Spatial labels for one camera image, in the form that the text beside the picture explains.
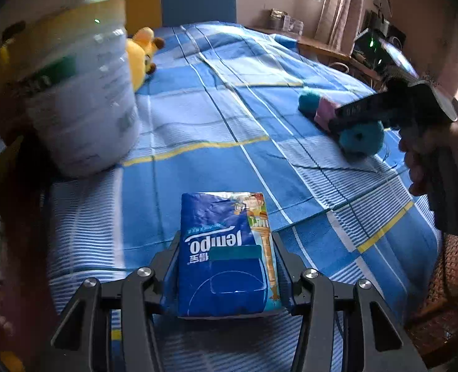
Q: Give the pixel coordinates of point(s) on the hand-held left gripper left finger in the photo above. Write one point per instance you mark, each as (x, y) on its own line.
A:
(172, 279)

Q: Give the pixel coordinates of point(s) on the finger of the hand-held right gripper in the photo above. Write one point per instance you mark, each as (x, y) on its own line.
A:
(368, 112)

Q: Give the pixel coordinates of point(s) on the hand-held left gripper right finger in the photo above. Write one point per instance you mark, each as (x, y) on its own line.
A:
(285, 275)

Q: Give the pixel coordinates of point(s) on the teal elephant plush toy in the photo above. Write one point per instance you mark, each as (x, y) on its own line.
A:
(358, 139)

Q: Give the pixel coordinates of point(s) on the blue tissue pack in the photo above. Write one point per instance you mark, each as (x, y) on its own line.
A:
(221, 240)

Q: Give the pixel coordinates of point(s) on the person's right hand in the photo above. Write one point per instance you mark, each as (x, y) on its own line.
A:
(417, 166)

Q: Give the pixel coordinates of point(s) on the wooden desk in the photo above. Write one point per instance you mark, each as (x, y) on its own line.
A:
(318, 48)

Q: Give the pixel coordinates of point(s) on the pink curtain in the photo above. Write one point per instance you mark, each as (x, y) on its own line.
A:
(339, 6)

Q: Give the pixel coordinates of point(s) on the blue plaid bedsheet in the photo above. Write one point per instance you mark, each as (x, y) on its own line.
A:
(232, 124)

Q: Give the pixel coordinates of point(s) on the large white tin can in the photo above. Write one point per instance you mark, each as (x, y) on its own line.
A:
(77, 97)

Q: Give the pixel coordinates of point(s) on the yellow and blue headboard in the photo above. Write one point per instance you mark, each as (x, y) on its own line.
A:
(182, 0)

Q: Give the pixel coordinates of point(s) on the yellow giraffe plush toy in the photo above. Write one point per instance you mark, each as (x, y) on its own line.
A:
(139, 56)

